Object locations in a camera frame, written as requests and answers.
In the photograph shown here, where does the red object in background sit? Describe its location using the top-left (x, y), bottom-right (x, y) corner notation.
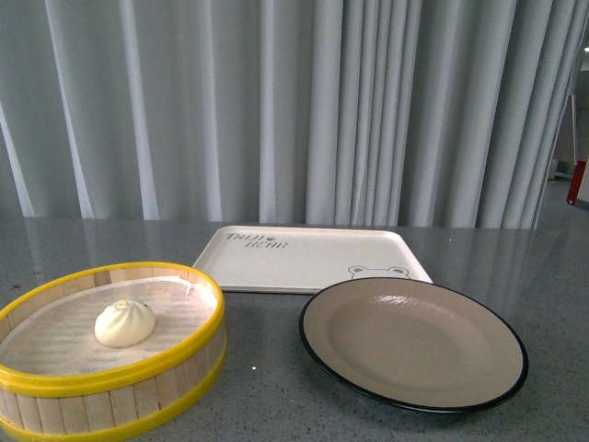
top-left (566, 160), bottom-right (586, 205)

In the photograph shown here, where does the cream bear print tray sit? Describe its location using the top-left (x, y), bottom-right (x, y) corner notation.
top-left (193, 226), bottom-right (432, 295)

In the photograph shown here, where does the white steamer liner cloth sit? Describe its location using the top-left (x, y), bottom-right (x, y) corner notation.
top-left (1, 276), bottom-right (219, 376)

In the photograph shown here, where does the white steamed bun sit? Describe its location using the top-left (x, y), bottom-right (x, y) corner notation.
top-left (94, 299), bottom-right (156, 348)

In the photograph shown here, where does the beige plate with black rim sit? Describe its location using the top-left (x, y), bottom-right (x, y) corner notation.
top-left (299, 277), bottom-right (529, 413)

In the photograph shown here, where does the grey pleated curtain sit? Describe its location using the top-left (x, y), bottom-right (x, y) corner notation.
top-left (1, 1), bottom-right (588, 228)

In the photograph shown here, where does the yellow rimmed wooden steamer basket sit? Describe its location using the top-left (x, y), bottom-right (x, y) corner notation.
top-left (1, 262), bottom-right (226, 441)

